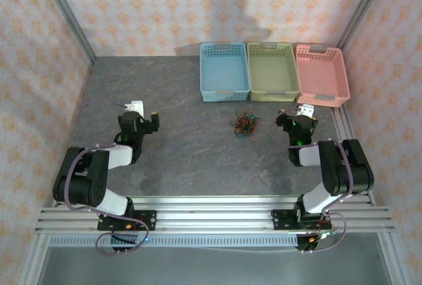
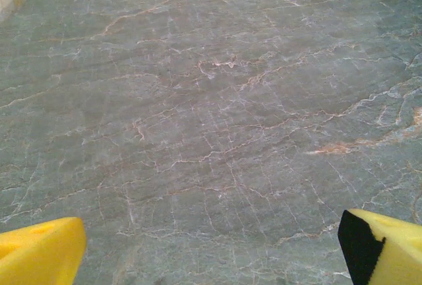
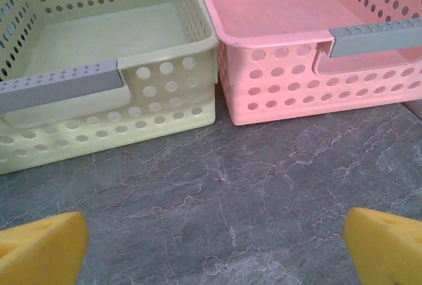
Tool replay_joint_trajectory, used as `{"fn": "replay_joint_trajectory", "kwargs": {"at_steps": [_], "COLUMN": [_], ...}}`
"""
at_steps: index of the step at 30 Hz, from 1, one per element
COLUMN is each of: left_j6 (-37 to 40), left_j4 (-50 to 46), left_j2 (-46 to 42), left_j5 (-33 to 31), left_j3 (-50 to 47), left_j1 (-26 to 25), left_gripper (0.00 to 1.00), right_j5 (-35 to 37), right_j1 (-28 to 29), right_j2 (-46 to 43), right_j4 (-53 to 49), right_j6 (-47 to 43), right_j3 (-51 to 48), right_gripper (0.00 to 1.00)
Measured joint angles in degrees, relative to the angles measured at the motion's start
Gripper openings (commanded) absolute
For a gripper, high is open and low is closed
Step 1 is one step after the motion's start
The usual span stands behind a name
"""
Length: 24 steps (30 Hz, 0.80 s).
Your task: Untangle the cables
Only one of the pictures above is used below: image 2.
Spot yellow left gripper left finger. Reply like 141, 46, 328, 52
0, 216, 88, 285

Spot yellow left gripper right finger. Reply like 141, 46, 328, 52
337, 208, 422, 285

